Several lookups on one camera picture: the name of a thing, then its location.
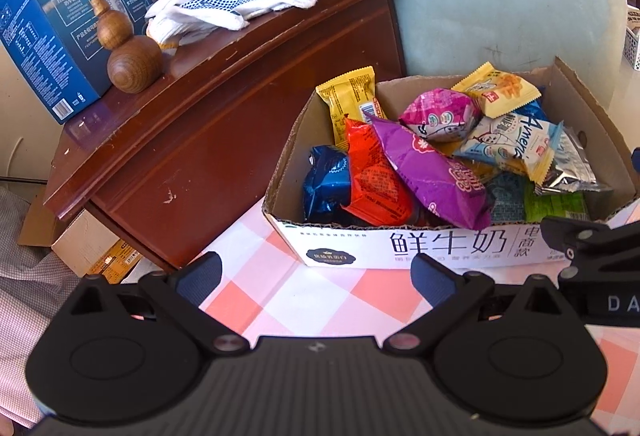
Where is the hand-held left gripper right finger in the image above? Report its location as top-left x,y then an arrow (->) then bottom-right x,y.
383,252 -> 578,357

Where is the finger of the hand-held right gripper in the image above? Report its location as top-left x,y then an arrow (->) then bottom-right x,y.
540,215 -> 640,268

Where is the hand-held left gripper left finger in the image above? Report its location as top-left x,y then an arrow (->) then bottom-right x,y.
57,251 -> 250,357

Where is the green snack packet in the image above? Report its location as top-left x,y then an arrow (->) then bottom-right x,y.
522,191 -> 591,223

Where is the silver foil snack packet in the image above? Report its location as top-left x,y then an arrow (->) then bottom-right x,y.
532,126 -> 613,196

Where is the teal snack packet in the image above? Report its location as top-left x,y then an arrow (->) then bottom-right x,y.
487,171 -> 526,223

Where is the white printed cardboard box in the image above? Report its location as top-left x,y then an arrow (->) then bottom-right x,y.
263,56 -> 640,269

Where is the purple snack packet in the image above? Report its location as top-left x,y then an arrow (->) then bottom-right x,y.
364,111 -> 493,231

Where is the red snack packet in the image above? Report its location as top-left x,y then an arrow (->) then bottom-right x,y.
342,115 -> 416,227

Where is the white and blue snack packet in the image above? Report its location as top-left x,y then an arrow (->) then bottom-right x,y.
452,112 -> 565,185

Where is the magenta snack packet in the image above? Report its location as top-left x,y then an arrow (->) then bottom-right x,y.
398,88 -> 482,143

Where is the small yellow waffle packet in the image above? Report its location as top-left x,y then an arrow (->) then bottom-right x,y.
451,62 -> 546,118

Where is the large yellow cracker packet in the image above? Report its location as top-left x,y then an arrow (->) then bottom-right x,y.
316,80 -> 385,152

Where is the pink checked tablecloth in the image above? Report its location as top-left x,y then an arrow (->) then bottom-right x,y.
197,206 -> 640,436

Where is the brown cardboard box orange label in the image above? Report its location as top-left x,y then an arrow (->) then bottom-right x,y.
17,189 -> 146,284

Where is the dark wooden cabinet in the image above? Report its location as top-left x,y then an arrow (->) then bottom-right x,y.
42,0 -> 407,269

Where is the lilac checked cloth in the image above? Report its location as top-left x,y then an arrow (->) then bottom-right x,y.
0,186 -> 88,429

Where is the white plastic basket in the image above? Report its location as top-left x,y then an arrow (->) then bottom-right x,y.
621,4 -> 640,72

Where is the wooden gourd ornament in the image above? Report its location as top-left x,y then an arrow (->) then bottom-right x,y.
91,0 -> 163,93

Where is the blue carton with handle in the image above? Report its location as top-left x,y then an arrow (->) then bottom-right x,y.
0,0 -> 151,125

